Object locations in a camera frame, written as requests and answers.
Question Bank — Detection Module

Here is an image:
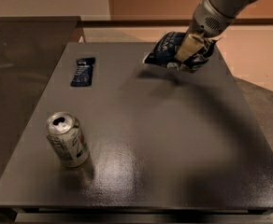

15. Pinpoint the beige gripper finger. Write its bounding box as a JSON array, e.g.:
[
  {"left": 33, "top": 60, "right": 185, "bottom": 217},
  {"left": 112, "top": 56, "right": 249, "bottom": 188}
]
[
  {"left": 175, "top": 34, "right": 204, "bottom": 63},
  {"left": 202, "top": 38, "right": 217, "bottom": 59}
]

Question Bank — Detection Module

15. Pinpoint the blue chip bag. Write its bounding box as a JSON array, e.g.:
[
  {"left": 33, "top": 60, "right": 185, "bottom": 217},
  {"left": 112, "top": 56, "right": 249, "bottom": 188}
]
[{"left": 144, "top": 32, "right": 211, "bottom": 73}]

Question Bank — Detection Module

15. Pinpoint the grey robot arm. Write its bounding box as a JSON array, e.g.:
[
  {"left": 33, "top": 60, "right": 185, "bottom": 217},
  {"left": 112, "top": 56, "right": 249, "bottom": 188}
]
[{"left": 175, "top": 0, "right": 257, "bottom": 63}]

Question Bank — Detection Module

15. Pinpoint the dark blue snack bar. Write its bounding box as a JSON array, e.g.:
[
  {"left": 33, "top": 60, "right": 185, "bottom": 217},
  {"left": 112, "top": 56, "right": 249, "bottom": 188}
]
[{"left": 70, "top": 57, "right": 95, "bottom": 87}]

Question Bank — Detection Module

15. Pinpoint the white soda can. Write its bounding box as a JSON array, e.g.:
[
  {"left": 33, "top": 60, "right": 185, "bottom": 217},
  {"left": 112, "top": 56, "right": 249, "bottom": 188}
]
[{"left": 45, "top": 112, "right": 90, "bottom": 168}]

